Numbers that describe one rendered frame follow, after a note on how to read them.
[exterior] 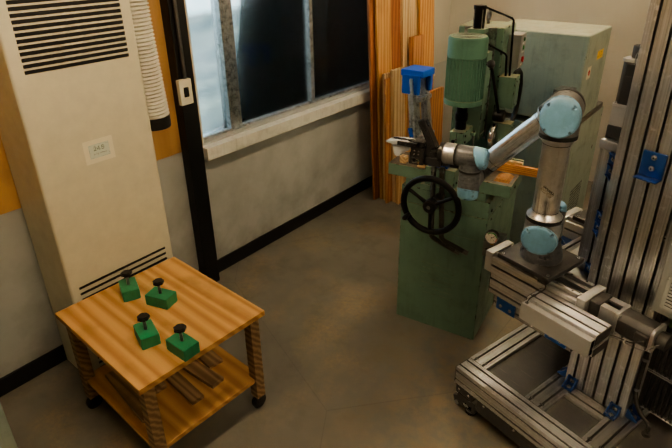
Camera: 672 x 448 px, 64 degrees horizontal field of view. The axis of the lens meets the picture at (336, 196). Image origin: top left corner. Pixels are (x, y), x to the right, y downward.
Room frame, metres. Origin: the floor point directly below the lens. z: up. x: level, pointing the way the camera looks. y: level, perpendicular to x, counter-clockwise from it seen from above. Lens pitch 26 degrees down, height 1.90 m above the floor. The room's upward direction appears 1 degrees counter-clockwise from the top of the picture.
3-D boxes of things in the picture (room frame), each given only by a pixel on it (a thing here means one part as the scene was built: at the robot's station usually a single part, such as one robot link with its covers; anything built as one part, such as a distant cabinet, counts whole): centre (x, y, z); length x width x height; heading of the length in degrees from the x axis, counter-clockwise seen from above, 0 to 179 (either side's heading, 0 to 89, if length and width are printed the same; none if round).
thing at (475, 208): (2.55, -0.66, 0.76); 0.57 x 0.45 x 0.09; 149
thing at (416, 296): (2.55, -0.66, 0.36); 0.58 x 0.45 x 0.71; 149
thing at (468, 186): (1.74, -0.48, 1.12); 0.11 x 0.08 x 0.11; 152
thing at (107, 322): (1.78, 0.73, 0.32); 0.66 x 0.57 x 0.64; 48
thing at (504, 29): (2.70, -0.75, 1.16); 0.22 x 0.22 x 0.72; 59
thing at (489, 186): (2.35, -0.55, 0.87); 0.61 x 0.30 x 0.06; 59
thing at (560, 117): (1.59, -0.70, 1.19); 0.15 x 0.12 x 0.55; 152
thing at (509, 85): (2.55, -0.84, 1.23); 0.09 x 0.08 x 0.15; 149
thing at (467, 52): (2.45, -0.60, 1.35); 0.18 x 0.18 x 0.31
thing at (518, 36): (2.65, -0.89, 1.40); 0.10 x 0.06 x 0.16; 149
